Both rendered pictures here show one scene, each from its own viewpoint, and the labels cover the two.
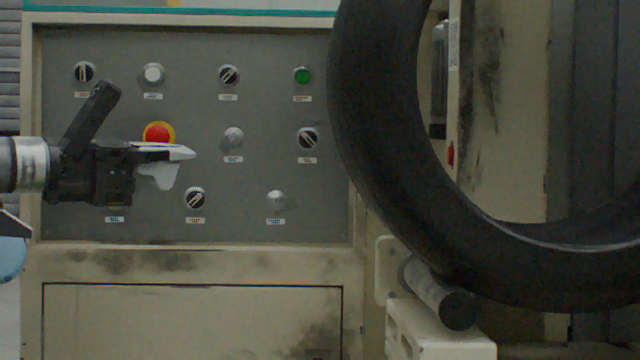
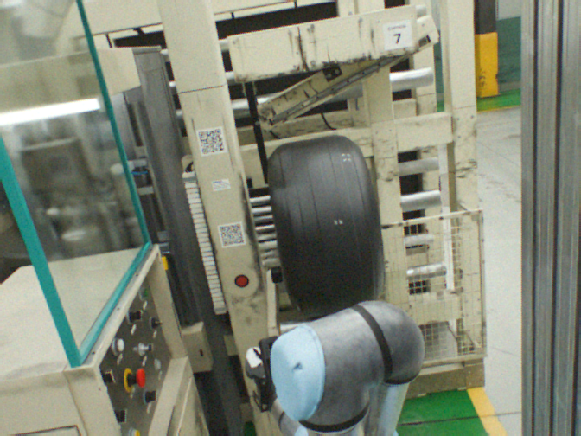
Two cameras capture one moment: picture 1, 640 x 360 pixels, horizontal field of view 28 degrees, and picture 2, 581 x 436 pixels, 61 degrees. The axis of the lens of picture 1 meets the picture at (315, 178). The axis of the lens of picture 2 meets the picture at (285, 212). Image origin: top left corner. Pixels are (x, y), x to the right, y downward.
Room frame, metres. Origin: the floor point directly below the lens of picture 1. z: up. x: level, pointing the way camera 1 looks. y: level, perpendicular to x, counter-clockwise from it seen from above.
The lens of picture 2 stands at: (1.62, 1.18, 1.75)
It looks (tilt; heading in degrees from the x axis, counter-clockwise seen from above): 19 degrees down; 274
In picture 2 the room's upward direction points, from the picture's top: 10 degrees counter-clockwise
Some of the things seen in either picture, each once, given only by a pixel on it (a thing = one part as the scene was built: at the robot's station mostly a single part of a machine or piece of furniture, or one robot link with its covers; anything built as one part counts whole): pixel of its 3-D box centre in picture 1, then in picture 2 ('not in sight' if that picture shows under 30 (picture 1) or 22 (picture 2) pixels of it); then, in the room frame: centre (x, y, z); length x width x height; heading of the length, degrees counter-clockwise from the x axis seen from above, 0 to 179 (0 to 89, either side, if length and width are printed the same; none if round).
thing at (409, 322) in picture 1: (435, 341); not in sight; (1.63, -0.15, 0.84); 0.36 x 0.09 x 0.06; 3
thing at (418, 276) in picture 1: (436, 290); (332, 321); (1.62, -0.15, 0.90); 0.35 x 0.05 x 0.05; 3
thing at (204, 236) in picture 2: not in sight; (207, 243); (1.97, -0.23, 1.19); 0.05 x 0.04 x 0.48; 93
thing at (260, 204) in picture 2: not in sight; (256, 228); (1.87, -0.66, 1.05); 0.20 x 0.15 x 0.30; 3
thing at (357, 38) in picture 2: not in sight; (320, 44); (1.52, -0.60, 1.71); 0.61 x 0.25 x 0.15; 3
